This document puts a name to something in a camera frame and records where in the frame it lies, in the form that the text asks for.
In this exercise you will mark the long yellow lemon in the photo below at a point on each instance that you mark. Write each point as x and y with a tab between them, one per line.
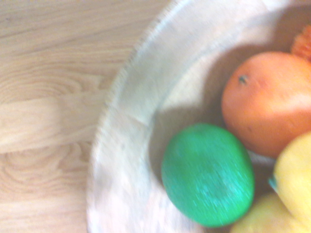
262	216

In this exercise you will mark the red apple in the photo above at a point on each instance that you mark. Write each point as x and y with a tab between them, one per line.
302	46

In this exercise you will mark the round yellow lemon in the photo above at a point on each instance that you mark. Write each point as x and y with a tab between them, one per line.
296	174

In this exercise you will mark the wooden fruit bowl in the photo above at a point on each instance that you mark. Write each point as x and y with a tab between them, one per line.
126	136

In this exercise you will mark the green lemon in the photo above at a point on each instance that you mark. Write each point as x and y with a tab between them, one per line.
206	174

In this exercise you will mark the orange fruit with stem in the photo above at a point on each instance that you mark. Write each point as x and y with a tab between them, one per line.
264	104

